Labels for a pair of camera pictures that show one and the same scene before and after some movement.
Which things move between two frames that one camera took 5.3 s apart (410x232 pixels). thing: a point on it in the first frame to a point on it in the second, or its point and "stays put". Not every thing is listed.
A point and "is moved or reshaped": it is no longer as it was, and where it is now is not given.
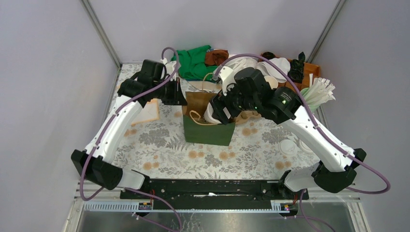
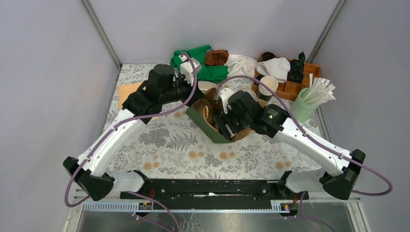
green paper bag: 196,129 is moved or reshaped
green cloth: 193,65 stays put
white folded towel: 266,69 stays put
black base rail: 212,194 stays put
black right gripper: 220,102 to 223,119
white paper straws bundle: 319,91 stays put
